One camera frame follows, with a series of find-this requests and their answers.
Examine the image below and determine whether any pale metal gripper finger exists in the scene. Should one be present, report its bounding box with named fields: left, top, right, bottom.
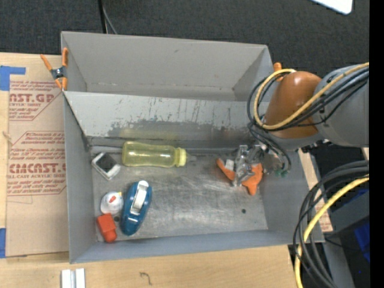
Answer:
left=231, top=161, right=244, bottom=188
left=241, top=166, right=256, bottom=184

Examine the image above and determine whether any grey metal bin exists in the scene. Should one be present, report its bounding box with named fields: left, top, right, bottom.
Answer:
left=60, top=31, right=325, bottom=265

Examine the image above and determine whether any yellow clear plastic bottle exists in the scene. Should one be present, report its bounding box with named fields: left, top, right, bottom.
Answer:
left=121, top=140, right=188, bottom=169

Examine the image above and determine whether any blue tape dispenser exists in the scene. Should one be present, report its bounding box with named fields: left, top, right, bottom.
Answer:
left=119, top=179, right=154, bottom=237

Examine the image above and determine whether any red-orange plastic block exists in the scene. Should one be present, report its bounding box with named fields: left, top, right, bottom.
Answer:
left=96, top=214, right=118, bottom=244

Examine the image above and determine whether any brown cardboard board red print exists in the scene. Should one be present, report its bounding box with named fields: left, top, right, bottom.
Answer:
left=0, top=52, right=70, bottom=258

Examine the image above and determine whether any white square frame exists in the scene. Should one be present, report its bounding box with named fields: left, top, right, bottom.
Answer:
left=91, top=151, right=122, bottom=181

